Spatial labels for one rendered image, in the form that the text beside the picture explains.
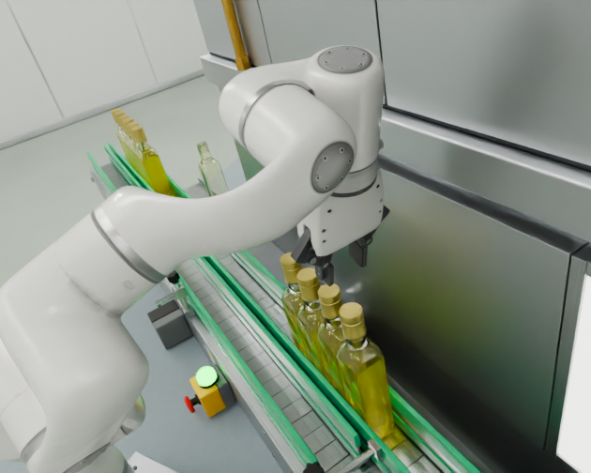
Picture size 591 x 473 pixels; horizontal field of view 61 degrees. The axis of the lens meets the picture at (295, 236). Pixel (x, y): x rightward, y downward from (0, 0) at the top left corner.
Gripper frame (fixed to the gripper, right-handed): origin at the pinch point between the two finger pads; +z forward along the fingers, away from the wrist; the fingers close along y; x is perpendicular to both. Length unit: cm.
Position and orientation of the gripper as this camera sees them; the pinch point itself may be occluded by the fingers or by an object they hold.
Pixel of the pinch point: (340, 260)
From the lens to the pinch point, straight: 66.4
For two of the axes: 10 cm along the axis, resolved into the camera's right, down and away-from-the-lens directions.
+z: 0.6, 6.8, 7.4
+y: -8.4, 4.4, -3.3
